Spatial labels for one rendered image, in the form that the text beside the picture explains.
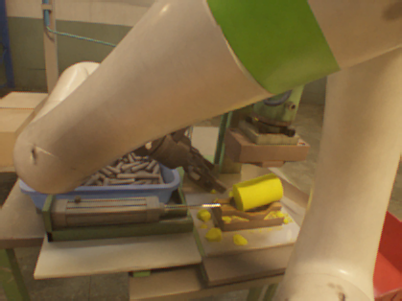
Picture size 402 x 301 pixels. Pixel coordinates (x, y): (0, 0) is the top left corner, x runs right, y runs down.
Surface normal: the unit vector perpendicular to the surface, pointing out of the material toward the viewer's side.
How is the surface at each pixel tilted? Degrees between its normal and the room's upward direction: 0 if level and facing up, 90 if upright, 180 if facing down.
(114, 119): 107
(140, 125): 120
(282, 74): 131
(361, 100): 95
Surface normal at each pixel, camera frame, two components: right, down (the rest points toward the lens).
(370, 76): -0.58, 0.36
